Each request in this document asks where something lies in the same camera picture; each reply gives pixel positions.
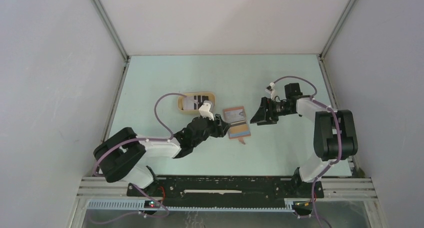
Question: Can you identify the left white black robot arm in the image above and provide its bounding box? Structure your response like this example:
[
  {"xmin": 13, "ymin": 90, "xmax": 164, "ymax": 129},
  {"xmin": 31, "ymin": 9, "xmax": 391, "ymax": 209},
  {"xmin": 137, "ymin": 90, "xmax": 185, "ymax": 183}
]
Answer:
[{"xmin": 93, "ymin": 114, "xmax": 230, "ymax": 196}]

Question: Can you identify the brown leather card holder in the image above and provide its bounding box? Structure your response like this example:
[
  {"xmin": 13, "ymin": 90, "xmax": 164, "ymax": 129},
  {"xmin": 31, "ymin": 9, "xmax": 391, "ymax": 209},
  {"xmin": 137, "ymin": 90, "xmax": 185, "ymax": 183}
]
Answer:
[{"xmin": 223, "ymin": 106, "xmax": 251, "ymax": 145}]

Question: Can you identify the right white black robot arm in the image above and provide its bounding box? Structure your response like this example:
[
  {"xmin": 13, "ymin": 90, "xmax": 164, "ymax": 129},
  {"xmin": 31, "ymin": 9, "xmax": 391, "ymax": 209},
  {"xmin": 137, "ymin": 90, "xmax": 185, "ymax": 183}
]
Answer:
[{"xmin": 250, "ymin": 83, "xmax": 358, "ymax": 197}]

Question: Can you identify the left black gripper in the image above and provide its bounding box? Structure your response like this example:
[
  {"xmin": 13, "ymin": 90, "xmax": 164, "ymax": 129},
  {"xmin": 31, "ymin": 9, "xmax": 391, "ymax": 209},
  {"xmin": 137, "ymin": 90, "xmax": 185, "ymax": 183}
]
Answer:
[{"xmin": 192, "ymin": 114, "xmax": 231, "ymax": 147}]

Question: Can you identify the aluminium frame rail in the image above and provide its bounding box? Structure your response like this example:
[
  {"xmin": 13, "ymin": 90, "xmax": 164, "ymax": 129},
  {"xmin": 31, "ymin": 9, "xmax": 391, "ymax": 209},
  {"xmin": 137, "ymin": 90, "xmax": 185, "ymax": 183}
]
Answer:
[{"xmin": 77, "ymin": 175, "xmax": 378, "ymax": 212}]

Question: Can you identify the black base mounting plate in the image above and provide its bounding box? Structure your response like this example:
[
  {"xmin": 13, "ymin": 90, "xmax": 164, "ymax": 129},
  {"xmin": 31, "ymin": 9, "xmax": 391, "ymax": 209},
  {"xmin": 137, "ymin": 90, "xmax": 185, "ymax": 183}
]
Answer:
[{"xmin": 146, "ymin": 175, "xmax": 325, "ymax": 208}]

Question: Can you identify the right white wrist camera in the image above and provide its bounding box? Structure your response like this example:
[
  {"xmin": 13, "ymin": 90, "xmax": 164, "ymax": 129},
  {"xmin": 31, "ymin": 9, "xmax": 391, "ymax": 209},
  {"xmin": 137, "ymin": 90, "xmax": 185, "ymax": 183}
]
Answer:
[{"xmin": 265, "ymin": 82, "xmax": 277, "ymax": 101}]

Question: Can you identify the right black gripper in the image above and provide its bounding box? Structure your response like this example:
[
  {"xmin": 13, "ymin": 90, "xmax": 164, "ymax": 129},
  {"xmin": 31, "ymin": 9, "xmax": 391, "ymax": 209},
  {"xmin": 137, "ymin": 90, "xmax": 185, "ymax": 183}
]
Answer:
[{"xmin": 249, "ymin": 96, "xmax": 294, "ymax": 125}]

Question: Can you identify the black card in tray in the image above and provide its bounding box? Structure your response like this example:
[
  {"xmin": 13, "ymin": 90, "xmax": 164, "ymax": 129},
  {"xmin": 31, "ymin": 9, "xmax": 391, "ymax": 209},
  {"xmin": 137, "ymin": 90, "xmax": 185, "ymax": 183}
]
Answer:
[{"xmin": 193, "ymin": 95, "xmax": 210, "ymax": 105}]

